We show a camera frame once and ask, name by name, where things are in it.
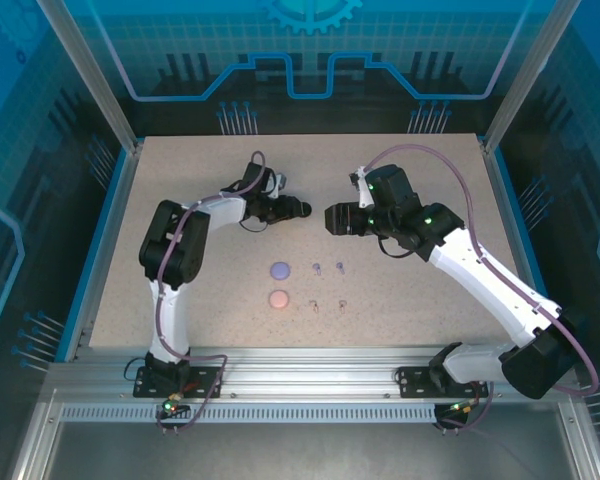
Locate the black earbud charging case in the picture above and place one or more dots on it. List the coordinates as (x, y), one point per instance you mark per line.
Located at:
(307, 210)

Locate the purple earbud charging case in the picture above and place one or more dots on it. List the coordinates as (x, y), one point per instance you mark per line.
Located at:
(281, 270)

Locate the pink earbud charging case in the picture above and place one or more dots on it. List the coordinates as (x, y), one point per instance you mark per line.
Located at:
(280, 299)

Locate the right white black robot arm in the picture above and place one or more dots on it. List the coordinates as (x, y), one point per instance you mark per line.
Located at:
(480, 280)

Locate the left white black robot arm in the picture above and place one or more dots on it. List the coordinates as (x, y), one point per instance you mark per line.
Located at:
(170, 325)

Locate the aluminium base beam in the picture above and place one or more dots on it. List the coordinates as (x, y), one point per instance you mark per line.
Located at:
(305, 375)

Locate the aluminium side rail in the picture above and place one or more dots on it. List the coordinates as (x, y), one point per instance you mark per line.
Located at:
(505, 210)
(113, 225)

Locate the aluminium frame post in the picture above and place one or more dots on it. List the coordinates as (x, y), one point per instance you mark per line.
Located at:
(99, 85)
(515, 85)

